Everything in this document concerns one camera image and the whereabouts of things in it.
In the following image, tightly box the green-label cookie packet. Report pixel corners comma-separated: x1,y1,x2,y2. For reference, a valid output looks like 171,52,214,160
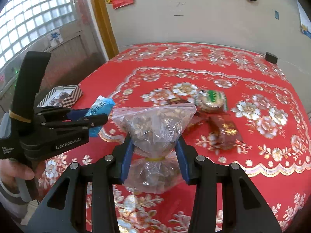
194,89,228,113

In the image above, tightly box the brown gold candy packet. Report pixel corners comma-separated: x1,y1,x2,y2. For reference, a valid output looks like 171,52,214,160
207,115,244,151

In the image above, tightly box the clear bag of walnuts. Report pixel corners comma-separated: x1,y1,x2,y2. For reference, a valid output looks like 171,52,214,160
112,103,197,195

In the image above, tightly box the small black box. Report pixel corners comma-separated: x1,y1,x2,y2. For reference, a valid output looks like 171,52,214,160
265,51,278,65

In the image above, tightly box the red floral tablecloth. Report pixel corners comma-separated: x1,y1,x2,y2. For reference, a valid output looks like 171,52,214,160
36,42,311,233

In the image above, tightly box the person's left forearm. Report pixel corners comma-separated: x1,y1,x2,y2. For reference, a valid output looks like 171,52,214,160
0,178,26,224

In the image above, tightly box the person's left hand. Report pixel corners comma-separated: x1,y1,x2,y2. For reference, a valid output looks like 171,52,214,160
0,160,36,183

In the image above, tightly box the striped chevron gift box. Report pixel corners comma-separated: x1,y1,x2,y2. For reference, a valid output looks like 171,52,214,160
36,84,83,109

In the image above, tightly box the small brown candy packet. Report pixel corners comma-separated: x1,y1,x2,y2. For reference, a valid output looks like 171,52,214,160
166,97,189,106

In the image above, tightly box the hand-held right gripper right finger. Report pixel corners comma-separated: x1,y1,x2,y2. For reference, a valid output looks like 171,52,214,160
174,136,283,233

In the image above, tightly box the glass block window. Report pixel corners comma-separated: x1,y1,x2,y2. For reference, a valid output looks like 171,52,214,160
0,0,76,65

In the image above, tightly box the red paper cutout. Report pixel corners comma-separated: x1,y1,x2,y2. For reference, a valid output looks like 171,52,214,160
77,0,90,25

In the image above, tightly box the wall calendar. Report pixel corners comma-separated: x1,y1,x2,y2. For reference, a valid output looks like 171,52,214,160
296,0,311,40

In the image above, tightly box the white and blue snack packet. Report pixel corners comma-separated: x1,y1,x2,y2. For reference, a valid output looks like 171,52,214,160
85,95,116,137

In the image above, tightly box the blue floral sticker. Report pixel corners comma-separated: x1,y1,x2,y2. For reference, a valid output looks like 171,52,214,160
50,30,63,47

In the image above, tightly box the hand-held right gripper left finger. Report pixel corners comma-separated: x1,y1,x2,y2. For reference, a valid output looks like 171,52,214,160
25,133,135,233

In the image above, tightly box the yellow door frame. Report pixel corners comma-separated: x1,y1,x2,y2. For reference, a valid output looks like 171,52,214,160
87,0,120,61

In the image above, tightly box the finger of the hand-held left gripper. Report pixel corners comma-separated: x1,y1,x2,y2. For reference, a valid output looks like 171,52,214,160
35,106,91,122
40,114,109,134

